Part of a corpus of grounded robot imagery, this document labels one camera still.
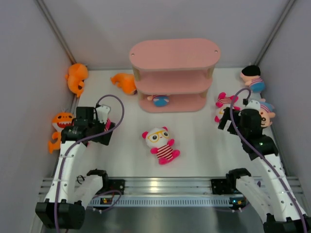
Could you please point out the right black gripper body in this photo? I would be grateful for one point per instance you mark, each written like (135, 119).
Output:
(237, 118)

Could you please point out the pink panda plush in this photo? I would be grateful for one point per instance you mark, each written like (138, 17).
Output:
(107, 125)
(224, 101)
(161, 145)

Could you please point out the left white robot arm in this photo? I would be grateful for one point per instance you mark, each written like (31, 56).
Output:
(64, 206)

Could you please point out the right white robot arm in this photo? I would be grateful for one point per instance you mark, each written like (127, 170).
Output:
(277, 207)

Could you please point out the orange shark plush near shelf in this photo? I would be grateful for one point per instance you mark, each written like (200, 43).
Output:
(126, 82)

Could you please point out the pink three-tier shelf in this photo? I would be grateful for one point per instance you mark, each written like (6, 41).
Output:
(179, 68)

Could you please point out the doll plush on bottom shelf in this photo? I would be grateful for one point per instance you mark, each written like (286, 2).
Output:
(159, 100)

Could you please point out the blue-hat doll plush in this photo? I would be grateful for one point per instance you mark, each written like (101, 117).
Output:
(266, 113)

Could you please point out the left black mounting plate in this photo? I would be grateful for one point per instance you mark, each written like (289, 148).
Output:
(116, 184)

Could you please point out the black mounting plate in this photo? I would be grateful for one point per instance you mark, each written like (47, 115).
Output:
(220, 187)
(116, 184)

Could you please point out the orange shark plush front-left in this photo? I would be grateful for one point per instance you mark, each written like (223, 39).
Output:
(59, 122)

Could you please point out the black-haired doll plush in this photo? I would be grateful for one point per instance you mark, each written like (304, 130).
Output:
(251, 75)

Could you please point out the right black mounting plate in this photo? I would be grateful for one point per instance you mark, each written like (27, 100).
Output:
(220, 187)

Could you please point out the orange shark plush back-left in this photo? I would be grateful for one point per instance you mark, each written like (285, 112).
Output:
(77, 73)

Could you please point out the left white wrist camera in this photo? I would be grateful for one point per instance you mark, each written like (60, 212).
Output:
(102, 113)

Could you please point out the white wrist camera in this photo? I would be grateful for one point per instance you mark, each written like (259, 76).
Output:
(253, 105)
(102, 113)

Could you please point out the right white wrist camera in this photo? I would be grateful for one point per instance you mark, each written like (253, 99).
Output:
(253, 105)

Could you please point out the white slotted cable duct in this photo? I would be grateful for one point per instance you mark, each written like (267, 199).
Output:
(212, 201)

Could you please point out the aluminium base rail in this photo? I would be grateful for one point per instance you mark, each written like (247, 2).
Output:
(195, 186)

